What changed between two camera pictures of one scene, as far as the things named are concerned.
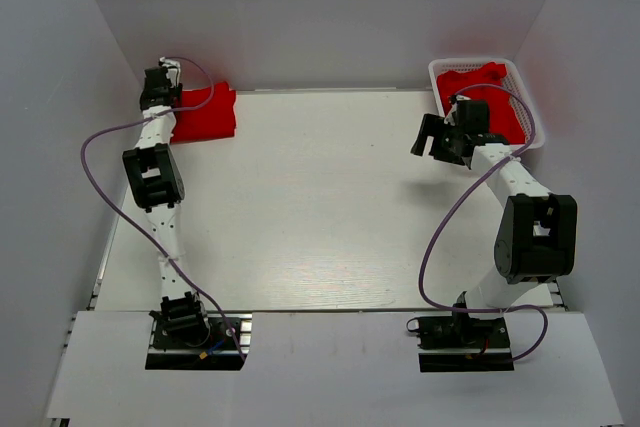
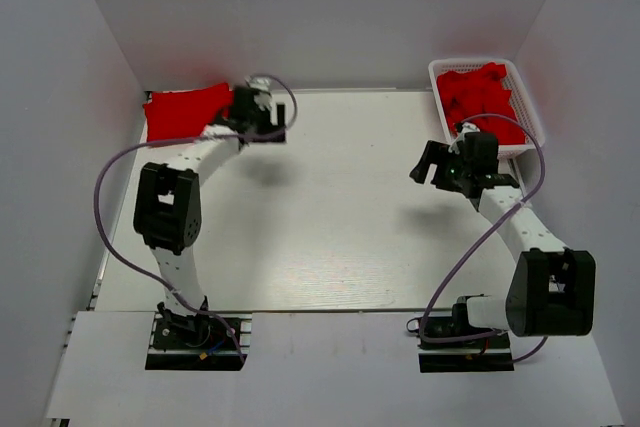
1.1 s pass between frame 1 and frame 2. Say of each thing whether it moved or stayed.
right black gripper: moved
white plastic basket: stayed
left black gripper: moved
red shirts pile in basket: stayed
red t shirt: stayed
